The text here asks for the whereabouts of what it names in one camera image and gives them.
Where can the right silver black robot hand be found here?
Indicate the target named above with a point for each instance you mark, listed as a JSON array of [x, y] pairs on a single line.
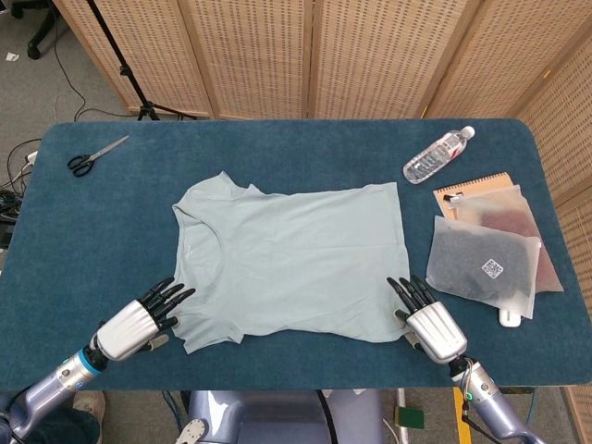
[[437, 333]]

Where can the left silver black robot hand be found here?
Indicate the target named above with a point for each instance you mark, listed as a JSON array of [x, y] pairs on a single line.
[[125, 328]]

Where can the light green t-shirt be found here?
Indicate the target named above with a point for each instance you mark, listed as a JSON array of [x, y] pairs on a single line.
[[287, 259]]

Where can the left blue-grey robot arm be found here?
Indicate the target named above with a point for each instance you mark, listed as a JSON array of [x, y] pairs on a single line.
[[51, 384]]

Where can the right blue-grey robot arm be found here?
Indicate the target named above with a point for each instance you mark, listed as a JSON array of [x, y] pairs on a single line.
[[490, 398]]

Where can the white metal tube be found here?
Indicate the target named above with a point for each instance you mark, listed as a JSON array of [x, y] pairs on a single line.
[[401, 397]]

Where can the small white plastic device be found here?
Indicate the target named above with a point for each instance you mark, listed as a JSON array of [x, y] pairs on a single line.
[[509, 319]]

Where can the person's beige shoe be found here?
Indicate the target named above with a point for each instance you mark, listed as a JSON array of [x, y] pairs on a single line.
[[92, 403]]

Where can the frosted bag with QR label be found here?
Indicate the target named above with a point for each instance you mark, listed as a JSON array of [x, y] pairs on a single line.
[[472, 259]]

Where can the green block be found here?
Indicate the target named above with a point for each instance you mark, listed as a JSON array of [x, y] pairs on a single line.
[[411, 417]]

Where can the person's dark jeans leg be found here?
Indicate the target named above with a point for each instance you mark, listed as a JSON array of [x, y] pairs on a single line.
[[69, 430]]

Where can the frosted bag with red garment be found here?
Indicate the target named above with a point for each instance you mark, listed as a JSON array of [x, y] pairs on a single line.
[[504, 217]]

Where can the brown spiral notebook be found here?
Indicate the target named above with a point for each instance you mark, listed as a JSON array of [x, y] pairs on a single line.
[[472, 183]]

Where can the clear plastic water bottle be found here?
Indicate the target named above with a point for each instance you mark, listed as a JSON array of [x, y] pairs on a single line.
[[432, 157]]

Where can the blue-grey robot torso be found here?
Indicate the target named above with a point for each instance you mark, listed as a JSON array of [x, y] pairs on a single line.
[[277, 416]]

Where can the white power plug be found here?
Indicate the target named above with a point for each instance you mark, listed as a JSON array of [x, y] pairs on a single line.
[[30, 158]]

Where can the blue table cover cloth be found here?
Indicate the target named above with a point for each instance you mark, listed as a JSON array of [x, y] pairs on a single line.
[[277, 152]]

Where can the black tripod stand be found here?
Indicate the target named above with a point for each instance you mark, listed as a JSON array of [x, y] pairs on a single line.
[[124, 70]]

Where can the white paper scrap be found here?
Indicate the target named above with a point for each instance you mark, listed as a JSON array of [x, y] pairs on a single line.
[[12, 56]]

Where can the black office chair base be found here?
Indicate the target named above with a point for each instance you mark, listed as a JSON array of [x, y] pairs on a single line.
[[39, 34]]

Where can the white robot bracket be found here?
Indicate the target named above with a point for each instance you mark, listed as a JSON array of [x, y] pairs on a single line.
[[193, 431]]

